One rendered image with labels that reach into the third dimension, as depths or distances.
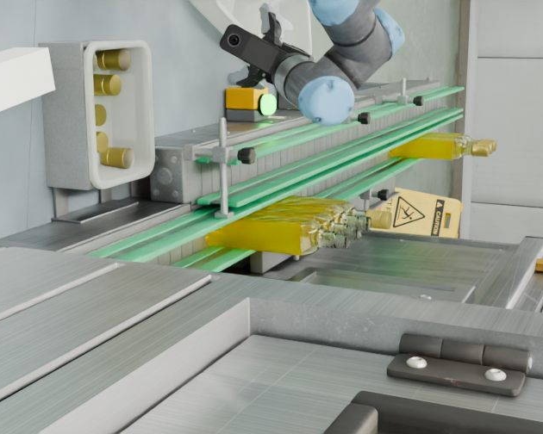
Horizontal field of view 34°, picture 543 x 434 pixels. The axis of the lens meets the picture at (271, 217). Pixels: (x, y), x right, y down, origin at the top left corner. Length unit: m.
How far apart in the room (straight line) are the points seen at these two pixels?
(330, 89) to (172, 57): 0.48
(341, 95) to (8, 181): 0.51
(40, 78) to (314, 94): 0.39
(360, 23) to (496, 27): 6.12
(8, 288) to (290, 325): 0.16
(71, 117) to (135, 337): 0.97
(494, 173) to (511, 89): 0.70
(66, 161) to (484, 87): 6.21
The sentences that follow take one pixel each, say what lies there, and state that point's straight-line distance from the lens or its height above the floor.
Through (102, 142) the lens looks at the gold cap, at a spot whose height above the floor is 0.81.
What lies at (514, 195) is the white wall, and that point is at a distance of 7.47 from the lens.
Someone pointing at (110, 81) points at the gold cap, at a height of 0.81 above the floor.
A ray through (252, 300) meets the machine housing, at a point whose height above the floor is 1.43.
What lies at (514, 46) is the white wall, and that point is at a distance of 7.35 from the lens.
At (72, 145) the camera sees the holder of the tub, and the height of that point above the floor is 0.80.
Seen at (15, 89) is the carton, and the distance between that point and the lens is 1.25.
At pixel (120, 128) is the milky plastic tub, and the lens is 1.50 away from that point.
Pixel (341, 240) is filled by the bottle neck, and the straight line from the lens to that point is 1.49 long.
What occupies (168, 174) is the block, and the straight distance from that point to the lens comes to 1.49.
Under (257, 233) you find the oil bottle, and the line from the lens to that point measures 1.53.
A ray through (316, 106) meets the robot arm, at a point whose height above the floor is 1.15.
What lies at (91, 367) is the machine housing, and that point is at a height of 1.41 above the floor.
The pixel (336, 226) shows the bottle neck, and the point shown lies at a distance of 1.55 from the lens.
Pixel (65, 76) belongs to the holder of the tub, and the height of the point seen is 0.80.
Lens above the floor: 1.62
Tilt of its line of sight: 24 degrees down
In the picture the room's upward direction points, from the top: 95 degrees clockwise
